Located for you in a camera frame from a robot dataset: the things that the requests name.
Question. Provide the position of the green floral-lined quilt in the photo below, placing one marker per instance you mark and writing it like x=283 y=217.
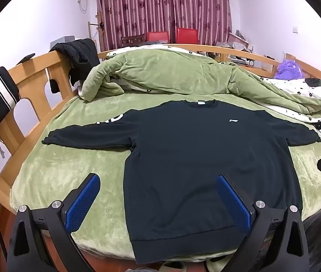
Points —
x=177 y=70

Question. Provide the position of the red chair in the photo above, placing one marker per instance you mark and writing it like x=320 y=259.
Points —
x=186 y=35
x=157 y=36

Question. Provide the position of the dark wooden chair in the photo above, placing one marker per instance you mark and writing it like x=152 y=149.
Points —
x=132 y=40

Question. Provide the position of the grey box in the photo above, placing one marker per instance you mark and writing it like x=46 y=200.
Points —
x=62 y=41

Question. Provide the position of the small black device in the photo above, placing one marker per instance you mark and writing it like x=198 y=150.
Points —
x=27 y=57

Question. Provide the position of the black sweatshirt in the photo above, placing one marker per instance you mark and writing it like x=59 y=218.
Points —
x=194 y=153

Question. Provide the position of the maroon floral curtain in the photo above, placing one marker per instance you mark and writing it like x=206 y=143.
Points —
x=149 y=5

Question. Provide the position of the wooden bed frame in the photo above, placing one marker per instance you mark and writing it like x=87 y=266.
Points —
x=32 y=73

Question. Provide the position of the wooden coat rack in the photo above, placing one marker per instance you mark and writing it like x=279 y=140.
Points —
x=90 y=34

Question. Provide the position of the pile of cardboard boxes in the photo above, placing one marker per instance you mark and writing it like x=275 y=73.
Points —
x=237 y=42

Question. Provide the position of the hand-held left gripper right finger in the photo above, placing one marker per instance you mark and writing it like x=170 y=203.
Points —
x=233 y=201

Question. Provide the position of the black jacket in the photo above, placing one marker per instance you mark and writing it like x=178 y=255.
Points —
x=78 y=53

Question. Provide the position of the purple plush toy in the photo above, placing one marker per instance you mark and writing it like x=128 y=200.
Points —
x=288 y=69

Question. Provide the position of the green plush bed sheet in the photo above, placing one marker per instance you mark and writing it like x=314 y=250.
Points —
x=64 y=181

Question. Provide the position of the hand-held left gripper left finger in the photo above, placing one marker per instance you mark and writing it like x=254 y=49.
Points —
x=82 y=201

